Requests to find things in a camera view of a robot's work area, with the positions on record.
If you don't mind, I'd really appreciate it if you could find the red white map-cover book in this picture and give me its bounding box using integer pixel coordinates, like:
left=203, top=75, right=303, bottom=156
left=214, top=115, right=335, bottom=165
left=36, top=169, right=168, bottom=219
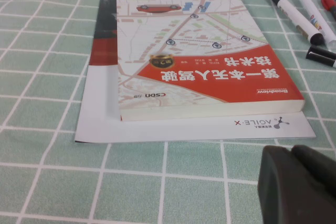
left=116, top=0, right=306, bottom=122

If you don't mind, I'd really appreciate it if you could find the red and black pen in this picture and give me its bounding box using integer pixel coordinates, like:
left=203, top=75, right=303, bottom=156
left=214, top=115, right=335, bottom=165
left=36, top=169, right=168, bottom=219
left=320, top=0, right=336, bottom=23

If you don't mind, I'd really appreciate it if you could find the red white map book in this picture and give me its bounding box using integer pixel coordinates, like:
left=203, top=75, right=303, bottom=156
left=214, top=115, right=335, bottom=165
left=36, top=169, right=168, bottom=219
left=74, top=0, right=317, bottom=144

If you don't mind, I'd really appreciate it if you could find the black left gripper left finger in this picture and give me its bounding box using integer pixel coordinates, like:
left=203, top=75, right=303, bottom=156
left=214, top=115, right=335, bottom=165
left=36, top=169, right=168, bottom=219
left=258, top=144, right=336, bottom=224

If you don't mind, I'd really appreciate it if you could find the all-white pen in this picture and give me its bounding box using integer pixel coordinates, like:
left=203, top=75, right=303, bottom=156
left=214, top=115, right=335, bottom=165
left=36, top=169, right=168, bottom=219
left=297, top=0, right=336, bottom=49

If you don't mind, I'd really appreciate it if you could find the black-capped white marker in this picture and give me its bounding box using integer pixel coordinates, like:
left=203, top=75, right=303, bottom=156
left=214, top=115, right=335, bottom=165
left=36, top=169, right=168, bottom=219
left=267, top=0, right=325, bottom=46

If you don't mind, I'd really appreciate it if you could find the white marker with printed barcode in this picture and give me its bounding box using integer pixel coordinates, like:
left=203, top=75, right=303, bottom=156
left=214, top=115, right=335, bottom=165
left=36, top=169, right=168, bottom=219
left=305, top=45, right=336, bottom=69

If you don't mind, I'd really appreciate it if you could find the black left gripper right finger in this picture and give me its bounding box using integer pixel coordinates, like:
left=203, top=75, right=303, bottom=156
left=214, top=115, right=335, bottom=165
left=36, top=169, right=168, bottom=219
left=290, top=144, right=336, bottom=182

